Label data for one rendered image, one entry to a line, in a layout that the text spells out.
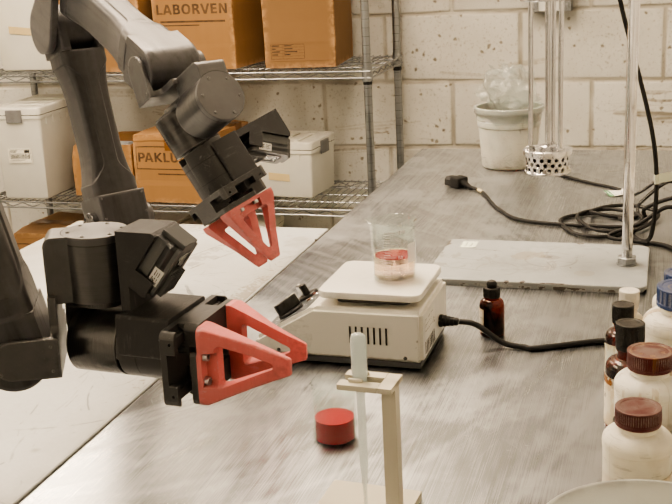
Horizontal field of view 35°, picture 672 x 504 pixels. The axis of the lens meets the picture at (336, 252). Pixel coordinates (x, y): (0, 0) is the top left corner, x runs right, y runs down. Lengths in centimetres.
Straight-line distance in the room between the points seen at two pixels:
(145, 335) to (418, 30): 279
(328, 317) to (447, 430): 22
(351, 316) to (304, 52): 220
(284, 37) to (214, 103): 219
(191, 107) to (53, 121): 263
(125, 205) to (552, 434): 66
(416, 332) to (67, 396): 39
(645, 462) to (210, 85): 60
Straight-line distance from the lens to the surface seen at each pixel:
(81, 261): 90
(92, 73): 144
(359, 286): 119
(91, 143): 142
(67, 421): 114
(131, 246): 88
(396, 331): 117
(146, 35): 126
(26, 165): 377
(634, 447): 86
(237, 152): 121
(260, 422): 108
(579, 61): 351
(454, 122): 360
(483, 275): 147
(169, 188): 352
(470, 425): 106
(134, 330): 89
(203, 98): 114
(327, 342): 120
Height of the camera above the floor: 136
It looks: 16 degrees down
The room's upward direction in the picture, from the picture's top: 3 degrees counter-clockwise
